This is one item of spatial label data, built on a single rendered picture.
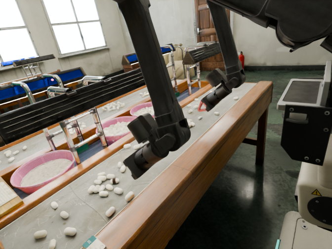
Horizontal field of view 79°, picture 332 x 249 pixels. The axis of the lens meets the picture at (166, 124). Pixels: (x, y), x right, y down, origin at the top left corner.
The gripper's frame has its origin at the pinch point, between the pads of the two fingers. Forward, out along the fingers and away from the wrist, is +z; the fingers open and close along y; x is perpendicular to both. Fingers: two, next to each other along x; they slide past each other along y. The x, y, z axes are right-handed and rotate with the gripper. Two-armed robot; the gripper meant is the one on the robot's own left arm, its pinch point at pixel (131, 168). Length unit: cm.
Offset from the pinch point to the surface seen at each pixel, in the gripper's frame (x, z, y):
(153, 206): 13.6, -1.7, 2.5
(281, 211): 89, 27, -86
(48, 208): -6.3, 26.4, 21.4
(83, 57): -332, 415, -302
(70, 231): 4.1, 10.7, 22.2
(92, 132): -31, 56, -22
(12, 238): -5.0, 24.8, 33.5
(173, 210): 20.4, 1.2, -4.1
